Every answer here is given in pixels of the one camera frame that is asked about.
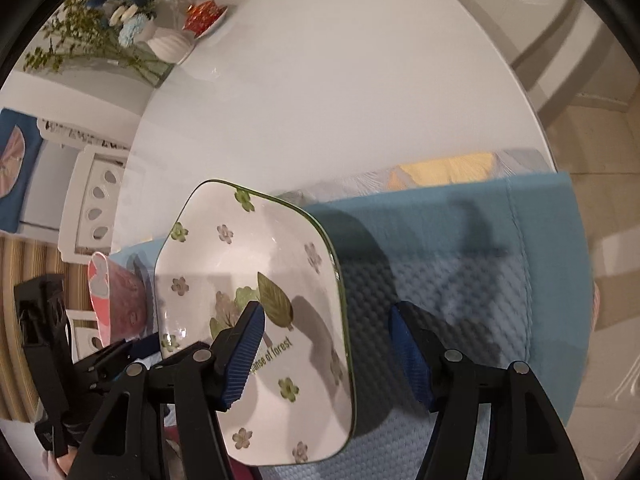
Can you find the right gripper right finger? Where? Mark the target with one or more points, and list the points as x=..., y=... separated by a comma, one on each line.
x=420, y=355

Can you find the pink cartoon melamine bowl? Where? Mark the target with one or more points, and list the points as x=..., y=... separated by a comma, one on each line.
x=118, y=299

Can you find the white chair far right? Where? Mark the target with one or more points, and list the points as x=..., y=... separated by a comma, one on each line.
x=562, y=53

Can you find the white refrigerator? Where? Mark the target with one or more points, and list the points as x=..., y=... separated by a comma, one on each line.
x=44, y=200

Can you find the white chair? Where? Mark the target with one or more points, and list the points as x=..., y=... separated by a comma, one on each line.
x=84, y=333
x=88, y=216
x=562, y=53

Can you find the small hexagonal forest plate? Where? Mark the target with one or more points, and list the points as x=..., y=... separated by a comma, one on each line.
x=257, y=280

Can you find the pink steel bowl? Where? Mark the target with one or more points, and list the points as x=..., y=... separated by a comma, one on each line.
x=173, y=454

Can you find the white ribbed vase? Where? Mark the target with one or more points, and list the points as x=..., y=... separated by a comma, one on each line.
x=150, y=30

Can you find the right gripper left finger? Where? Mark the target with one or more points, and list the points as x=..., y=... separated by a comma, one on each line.
x=235, y=349

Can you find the blue fridge cover cloth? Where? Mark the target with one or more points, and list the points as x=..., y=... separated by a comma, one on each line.
x=20, y=147

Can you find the white chair near left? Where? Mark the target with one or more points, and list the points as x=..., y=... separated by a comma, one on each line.
x=84, y=333

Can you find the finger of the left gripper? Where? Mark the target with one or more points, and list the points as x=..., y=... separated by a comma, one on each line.
x=142, y=348

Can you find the red dish with ornament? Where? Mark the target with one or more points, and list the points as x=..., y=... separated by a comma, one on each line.
x=201, y=18

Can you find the green glass vase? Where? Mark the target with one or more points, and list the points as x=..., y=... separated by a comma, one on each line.
x=84, y=33

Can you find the white chair far left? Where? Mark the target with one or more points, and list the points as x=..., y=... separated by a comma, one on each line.
x=88, y=216

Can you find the blue textured table mat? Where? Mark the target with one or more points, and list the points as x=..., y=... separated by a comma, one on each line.
x=500, y=272

